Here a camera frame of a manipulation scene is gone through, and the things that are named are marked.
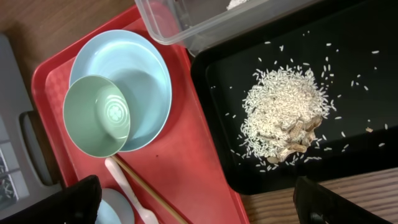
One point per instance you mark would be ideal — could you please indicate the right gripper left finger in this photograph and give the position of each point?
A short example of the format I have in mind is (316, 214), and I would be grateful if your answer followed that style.
(76, 204)

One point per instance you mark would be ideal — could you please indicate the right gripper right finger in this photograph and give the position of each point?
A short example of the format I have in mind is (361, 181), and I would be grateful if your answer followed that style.
(316, 204)

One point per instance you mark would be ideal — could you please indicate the small light blue bowl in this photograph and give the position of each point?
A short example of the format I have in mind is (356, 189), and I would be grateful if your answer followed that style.
(114, 209)

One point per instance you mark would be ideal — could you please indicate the green bowl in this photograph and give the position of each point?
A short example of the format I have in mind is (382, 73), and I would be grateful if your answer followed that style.
(96, 116)

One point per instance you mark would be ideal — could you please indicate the rice food waste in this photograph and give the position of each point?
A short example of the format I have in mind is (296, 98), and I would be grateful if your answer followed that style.
(304, 98)

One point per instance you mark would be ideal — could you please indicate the grey dishwasher rack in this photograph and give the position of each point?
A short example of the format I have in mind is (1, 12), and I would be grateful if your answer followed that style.
(25, 178)

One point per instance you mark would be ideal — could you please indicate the white plastic fork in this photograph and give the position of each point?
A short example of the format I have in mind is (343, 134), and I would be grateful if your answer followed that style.
(147, 216)

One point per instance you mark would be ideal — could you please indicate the wooden chopstick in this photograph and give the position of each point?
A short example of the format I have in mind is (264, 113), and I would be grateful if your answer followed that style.
(149, 190)

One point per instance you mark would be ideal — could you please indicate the black tray bin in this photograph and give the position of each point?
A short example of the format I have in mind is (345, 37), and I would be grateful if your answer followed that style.
(369, 21)

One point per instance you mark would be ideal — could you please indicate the large light blue plate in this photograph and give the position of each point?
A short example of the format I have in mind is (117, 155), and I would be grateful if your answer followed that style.
(139, 71)

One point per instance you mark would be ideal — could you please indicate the clear plastic bin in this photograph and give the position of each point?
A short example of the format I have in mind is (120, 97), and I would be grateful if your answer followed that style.
(201, 24)

